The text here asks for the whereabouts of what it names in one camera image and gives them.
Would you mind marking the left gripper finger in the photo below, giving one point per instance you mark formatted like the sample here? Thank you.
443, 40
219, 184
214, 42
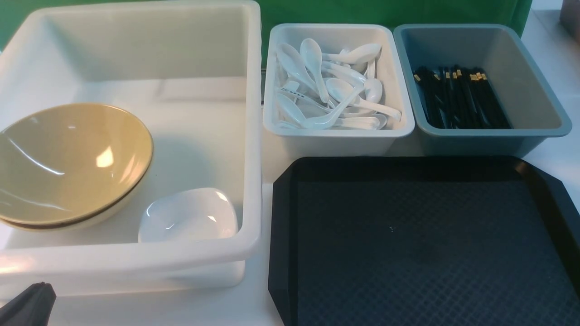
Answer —
32, 307

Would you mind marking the white side dish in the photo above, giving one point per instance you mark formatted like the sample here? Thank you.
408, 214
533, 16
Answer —
191, 215

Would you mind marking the yellow noodle bowl in tub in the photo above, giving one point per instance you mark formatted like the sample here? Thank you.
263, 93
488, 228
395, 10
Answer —
70, 161

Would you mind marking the large white plastic tub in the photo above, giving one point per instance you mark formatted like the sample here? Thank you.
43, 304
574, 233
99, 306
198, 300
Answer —
190, 70

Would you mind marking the white spoon bin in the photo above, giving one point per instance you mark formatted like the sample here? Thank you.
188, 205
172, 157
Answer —
295, 89
364, 53

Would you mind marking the white spoon top bin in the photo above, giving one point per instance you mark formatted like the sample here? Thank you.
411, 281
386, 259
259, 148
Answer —
364, 53

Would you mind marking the black serving tray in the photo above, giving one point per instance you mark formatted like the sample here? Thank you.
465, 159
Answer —
423, 241

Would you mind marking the bundle of black chopsticks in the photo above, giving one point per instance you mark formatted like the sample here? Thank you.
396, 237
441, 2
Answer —
459, 97

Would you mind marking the blue-grey chopstick bin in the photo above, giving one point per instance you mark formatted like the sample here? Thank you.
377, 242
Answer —
530, 104

